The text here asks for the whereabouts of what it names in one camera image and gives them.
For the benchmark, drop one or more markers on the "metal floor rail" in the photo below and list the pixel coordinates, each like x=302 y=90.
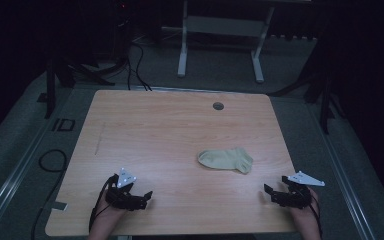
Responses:
x=13 y=181
x=343 y=180

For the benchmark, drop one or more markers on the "white desk frame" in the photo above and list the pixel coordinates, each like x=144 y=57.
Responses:
x=220 y=26

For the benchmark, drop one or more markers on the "person's right hand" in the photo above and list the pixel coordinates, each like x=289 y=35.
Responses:
x=305 y=211

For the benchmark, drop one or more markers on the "black equipment rack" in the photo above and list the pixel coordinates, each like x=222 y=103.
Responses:
x=123 y=30

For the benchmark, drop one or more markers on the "grey table grommet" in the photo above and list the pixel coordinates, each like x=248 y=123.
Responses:
x=218 y=106

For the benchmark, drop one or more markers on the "black metal stand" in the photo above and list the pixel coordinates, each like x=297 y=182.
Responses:
x=325 y=106
x=50 y=90

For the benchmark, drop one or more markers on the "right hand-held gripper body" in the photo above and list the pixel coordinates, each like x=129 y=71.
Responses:
x=301 y=190

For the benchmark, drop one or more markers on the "person's left hand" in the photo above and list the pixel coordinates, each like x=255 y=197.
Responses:
x=108 y=213

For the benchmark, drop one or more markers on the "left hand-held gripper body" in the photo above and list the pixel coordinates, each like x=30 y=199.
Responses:
x=123 y=190

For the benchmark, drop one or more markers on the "grey tape piece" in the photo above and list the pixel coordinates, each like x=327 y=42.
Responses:
x=60 y=206

